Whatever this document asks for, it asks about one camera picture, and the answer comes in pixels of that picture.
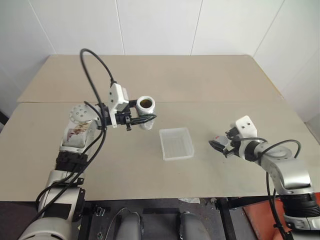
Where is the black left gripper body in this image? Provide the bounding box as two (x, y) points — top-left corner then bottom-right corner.
(116, 99), (134, 132)

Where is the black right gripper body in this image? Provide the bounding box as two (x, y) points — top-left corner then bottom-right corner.
(223, 134), (247, 159)

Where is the white jar lid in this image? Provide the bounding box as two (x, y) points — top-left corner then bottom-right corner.
(212, 134), (230, 148)

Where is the white jar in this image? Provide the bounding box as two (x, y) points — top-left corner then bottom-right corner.
(135, 95), (157, 131)

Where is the clear plastic box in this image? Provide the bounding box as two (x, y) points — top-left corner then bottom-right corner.
(159, 126), (195, 163)

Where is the orange red pad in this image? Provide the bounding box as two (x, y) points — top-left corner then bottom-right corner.
(242, 197), (320, 240)

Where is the dark grey rounded shape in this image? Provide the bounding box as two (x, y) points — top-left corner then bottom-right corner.
(116, 211), (144, 240)
(178, 211), (205, 240)

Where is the small black connector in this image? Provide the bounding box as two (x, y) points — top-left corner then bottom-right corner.
(94, 204), (111, 217)

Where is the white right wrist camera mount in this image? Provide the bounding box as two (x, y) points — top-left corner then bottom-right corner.
(229, 115), (259, 141)

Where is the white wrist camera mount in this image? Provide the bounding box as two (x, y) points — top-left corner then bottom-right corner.
(106, 83), (131, 129)
(229, 115), (259, 141)

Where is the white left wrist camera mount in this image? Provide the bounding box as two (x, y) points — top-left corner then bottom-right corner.
(106, 83), (131, 129)

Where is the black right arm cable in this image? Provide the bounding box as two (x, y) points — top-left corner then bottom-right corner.
(231, 136), (302, 240)

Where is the black metal frame bar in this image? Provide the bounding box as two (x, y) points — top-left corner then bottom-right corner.
(214, 197), (252, 240)

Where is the thin grey wire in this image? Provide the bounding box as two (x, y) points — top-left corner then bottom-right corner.
(106, 207), (141, 240)

